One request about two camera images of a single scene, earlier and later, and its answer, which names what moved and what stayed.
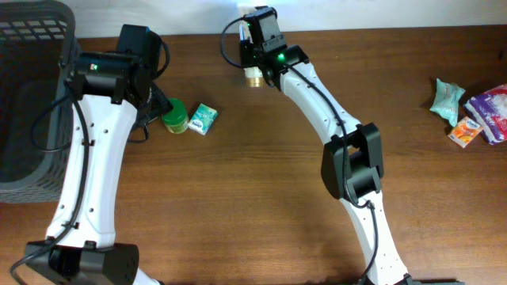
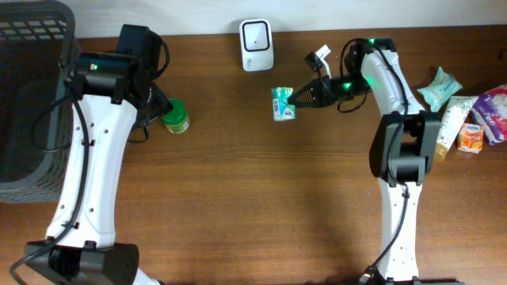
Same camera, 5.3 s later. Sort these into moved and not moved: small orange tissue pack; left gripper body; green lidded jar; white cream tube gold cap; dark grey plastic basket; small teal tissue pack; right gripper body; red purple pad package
Moved: small teal tissue pack; white cream tube gold cap; right gripper body; small orange tissue pack
Not moved: dark grey plastic basket; green lidded jar; red purple pad package; left gripper body
